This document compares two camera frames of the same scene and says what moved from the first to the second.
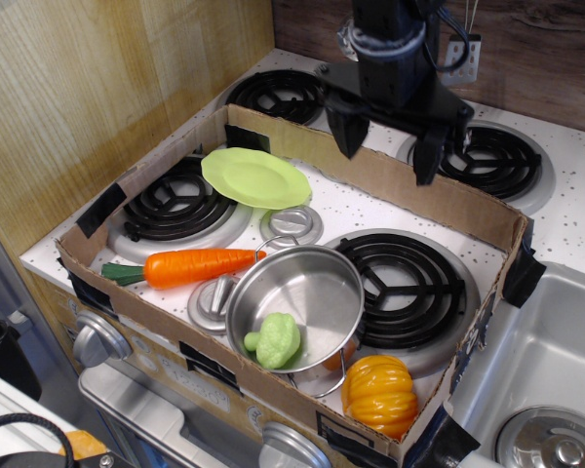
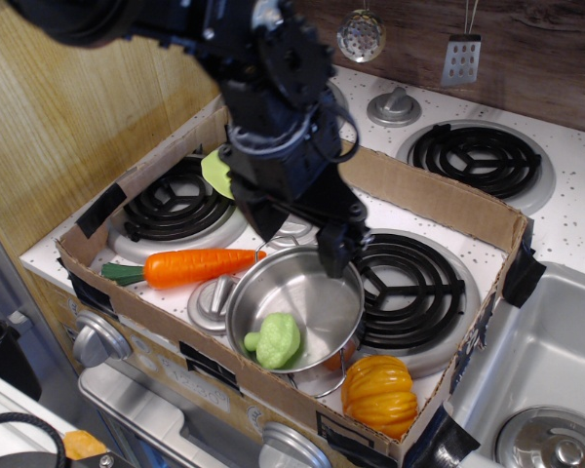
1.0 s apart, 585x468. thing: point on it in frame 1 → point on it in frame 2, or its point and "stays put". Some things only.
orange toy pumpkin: (379, 392) stays put
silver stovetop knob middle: (292, 227) stays put
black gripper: (405, 91) → (284, 155)
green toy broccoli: (277, 341) stays put
